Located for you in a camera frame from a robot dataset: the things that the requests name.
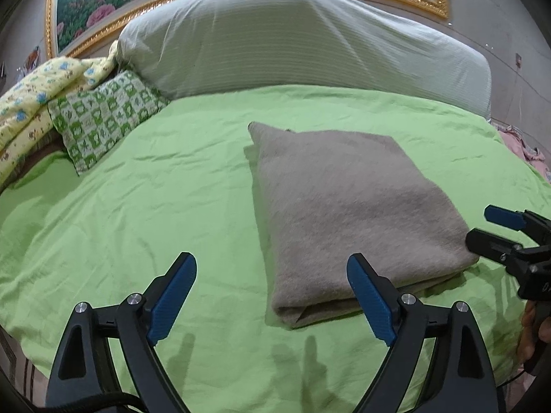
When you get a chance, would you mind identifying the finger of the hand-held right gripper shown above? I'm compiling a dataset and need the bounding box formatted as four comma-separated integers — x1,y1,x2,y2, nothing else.
484,205,551,244
466,228,525,264

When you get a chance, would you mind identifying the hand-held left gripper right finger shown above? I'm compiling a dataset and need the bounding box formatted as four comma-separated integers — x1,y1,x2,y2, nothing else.
346,253,506,413

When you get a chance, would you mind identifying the bird wall sticker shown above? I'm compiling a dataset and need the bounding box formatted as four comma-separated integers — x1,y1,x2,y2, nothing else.
23,45,44,72

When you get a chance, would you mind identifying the person's right hand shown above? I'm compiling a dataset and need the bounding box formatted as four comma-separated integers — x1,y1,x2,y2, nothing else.
518,299,539,366

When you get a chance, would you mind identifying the green checked pillow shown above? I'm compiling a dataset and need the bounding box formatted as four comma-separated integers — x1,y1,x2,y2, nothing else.
47,70,170,176

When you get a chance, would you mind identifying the black cable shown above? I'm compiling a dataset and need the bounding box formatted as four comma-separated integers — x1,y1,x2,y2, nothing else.
0,389,145,413

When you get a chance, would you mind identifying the taupe knit sweater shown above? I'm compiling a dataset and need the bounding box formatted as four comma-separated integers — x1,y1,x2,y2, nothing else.
247,121,480,331

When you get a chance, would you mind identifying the brown striped mattress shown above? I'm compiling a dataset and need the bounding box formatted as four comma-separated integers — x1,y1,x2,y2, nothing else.
0,325,50,403

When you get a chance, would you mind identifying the white striped pillow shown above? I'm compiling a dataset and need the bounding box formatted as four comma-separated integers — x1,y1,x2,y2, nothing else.
117,0,492,120

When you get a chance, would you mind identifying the light green bed sheet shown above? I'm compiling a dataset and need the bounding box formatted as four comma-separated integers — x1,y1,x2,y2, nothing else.
0,84,551,413

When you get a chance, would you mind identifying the pink cloth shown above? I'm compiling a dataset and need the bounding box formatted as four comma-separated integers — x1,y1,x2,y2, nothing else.
491,118,551,181

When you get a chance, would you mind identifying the yellow floral blanket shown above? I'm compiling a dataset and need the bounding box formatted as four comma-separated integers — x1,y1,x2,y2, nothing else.
0,41,121,192

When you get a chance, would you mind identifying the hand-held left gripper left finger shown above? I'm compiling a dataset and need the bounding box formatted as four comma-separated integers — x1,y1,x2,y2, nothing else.
45,252,197,413

